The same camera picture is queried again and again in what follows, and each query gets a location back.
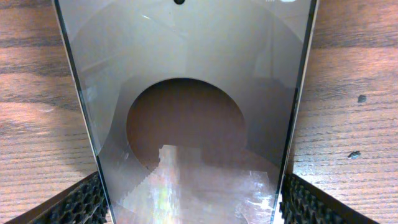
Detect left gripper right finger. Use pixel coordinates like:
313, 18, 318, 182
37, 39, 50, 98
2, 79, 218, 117
279, 174, 377, 224

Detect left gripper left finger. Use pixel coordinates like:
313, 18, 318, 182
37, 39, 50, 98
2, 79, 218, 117
6, 172, 108, 224

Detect Galaxy S25 Ultra smartphone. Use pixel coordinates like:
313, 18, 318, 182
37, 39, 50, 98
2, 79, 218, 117
53, 0, 318, 223

